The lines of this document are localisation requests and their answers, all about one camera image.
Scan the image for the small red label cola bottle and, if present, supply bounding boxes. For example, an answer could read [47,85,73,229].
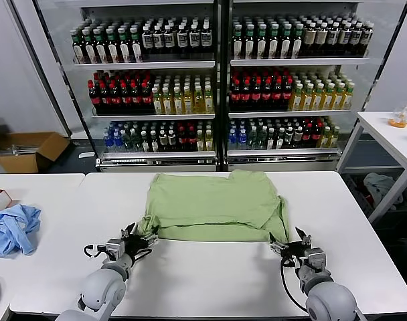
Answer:
[311,120,322,148]
[175,123,186,152]
[302,120,313,149]
[185,123,195,152]

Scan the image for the light green t-shirt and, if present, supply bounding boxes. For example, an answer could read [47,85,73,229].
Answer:
[137,169,290,243]

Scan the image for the left wrist camera black cable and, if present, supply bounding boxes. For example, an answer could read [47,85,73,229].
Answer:
[84,245,107,259]

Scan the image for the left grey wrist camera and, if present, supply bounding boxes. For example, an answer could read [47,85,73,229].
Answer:
[104,239,124,260]

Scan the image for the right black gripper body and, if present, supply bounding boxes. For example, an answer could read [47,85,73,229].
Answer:
[283,241,313,267]

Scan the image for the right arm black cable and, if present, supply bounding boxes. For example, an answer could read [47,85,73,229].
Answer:
[279,256,309,312]

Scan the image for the red cap cola bottle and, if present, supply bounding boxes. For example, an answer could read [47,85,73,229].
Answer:
[139,80,152,114]
[281,76,293,111]
[250,76,262,111]
[230,76,242,111]
[271,76,283,111]
[118,80,131,114]
[129,80,141,114]
[87,80,100,114]
[240,76,252,111]
[260,76,272,111]
[108,81,121,114]
[98,81,111,114]

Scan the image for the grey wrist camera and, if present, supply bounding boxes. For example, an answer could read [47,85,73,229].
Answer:
[303,247,327,272]
[104,239,124,260]

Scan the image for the crumpled light blue shirt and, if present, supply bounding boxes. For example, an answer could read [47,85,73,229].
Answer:
[0,203,42,257]

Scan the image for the yellow juice bottle green cap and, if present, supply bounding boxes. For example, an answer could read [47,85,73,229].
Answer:
[161,86,173,116]
[343,82,355,111]
[151,86,163,116]
[182,86,193,115]
[301,83,314,112]
[312,83,324,111]
[333,82,345,111]
[171,86,183,116]
[291,83,303,112]
[323,82,335,111]
[202,84,214,115]
[192,85,204,115]

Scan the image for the green cap dark tea bottle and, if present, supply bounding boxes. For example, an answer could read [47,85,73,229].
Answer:
[129,27,143,63]
[93,28,108,64]
[232,25,244,60]
[116,27,131,64]
[104,28,119,64]
[82,28,96,64]
[255,25,268,60]
[291,23,303,60]
[267,25,280,60]
[279,25,292,60]
[243,25,256,60]
[70,29,85,64]

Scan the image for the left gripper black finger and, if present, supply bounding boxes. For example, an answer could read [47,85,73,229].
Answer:
[140,231,159,247]
[120,222,137,239]

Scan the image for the grey green clothes pile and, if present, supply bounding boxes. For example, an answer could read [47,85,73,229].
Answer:
[362,172,405,211]

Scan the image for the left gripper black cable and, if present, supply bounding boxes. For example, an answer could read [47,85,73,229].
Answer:
[133,247,155,261]

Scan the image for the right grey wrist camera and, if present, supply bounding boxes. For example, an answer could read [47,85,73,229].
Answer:
[303,247,327,272]

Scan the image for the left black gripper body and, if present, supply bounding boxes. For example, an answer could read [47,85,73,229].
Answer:
[119,233,154,263]

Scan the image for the beige label dark drink bottle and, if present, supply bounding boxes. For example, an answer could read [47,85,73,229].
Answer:
[315,23,327,55]
[303,23,316,55]

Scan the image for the open brown cardboard box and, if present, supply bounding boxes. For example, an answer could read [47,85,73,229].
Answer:
[0,131,72,173]

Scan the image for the glass beaker orange liquid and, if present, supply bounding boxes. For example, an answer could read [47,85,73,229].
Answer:
[386,93,407,129]

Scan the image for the white metal side table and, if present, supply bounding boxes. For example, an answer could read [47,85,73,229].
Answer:
[335,110,407,225]

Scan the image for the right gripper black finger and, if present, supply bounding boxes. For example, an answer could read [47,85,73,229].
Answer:
[295,227,313,248]
[268,232,289,257]

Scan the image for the grey metal bars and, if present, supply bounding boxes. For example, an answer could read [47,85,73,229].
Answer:
[10,143,40,156]

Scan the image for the glass door drinks cooler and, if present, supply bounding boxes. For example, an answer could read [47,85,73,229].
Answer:
[9,0,224,174]
[223,0,407,172]

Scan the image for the blue label dark drink bottle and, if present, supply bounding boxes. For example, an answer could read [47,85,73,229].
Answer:
[175,25,188,55]
[360,21,374,54]
[337,23,350,55]
[187,24,199,54]
[152,25,165,55]
[199,23,212,54]
[326,23,339,55]
[163,25,175,55]
[348,22,361,55]
[141,26,154,55]

